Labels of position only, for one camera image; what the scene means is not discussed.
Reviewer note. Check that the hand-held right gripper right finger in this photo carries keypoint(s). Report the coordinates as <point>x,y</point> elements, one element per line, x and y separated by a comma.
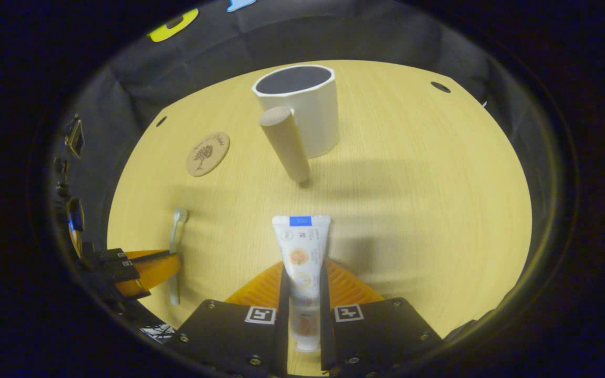
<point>381,336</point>

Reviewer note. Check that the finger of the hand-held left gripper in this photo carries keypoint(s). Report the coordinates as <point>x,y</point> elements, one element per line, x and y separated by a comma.
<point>147,275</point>
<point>118,255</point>

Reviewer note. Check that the white toothpaste tube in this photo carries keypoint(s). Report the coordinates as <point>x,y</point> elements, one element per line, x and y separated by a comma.
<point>302,252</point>

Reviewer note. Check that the pale green toothbrush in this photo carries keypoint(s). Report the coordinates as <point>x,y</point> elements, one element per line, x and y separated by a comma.
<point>178,231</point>

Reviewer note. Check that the round cork coaster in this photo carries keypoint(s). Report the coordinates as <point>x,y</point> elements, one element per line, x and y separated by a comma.
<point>208,153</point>

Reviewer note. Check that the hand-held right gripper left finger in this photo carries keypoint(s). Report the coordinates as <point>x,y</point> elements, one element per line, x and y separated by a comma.
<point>229,338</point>

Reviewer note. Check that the light wooden desktop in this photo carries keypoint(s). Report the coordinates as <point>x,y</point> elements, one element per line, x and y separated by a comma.
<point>413,210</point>

